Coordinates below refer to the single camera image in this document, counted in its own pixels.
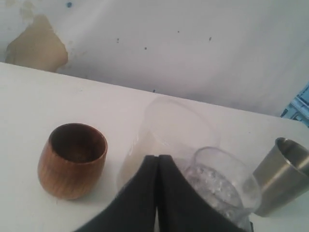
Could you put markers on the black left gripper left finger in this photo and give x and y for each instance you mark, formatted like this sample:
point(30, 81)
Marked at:
point(134, 207)

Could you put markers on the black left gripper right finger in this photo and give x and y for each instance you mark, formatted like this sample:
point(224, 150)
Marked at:
point(180, 208)

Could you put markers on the clear plastic shaker lid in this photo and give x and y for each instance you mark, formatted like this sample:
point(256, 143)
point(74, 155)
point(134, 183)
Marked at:
point(224, 182)

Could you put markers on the brown wooden cup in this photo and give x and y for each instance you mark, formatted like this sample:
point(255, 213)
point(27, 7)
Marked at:
point(72, 161)

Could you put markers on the stainless steel cup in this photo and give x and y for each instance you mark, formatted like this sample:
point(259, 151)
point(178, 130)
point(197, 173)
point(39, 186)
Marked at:
point(283, 175)

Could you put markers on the translucent plastic container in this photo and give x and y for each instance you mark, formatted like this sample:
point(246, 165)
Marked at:
point(169, 127)

